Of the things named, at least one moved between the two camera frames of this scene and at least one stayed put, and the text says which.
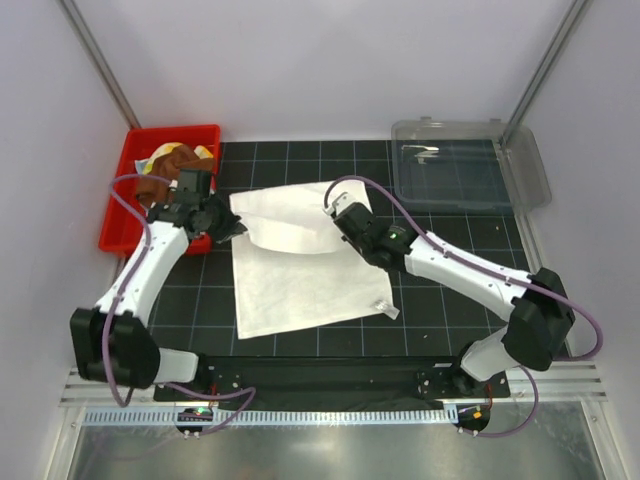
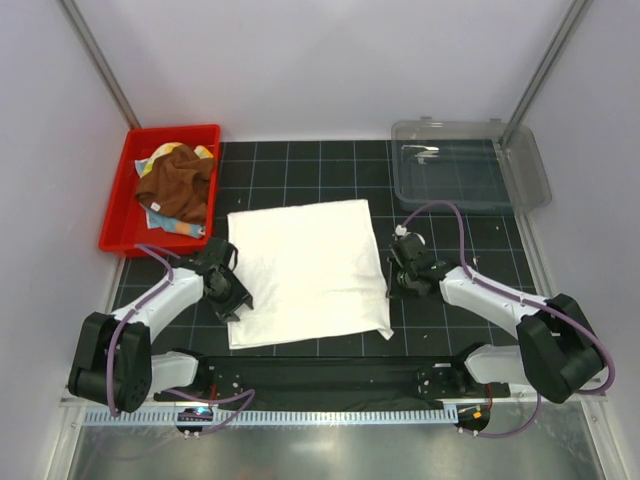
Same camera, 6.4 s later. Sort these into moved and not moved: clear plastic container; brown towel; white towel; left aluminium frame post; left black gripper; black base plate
Moved: left black gripper; white towel
Not moved: brown towel; clear plastic container; left aluminium frame post; black base plate
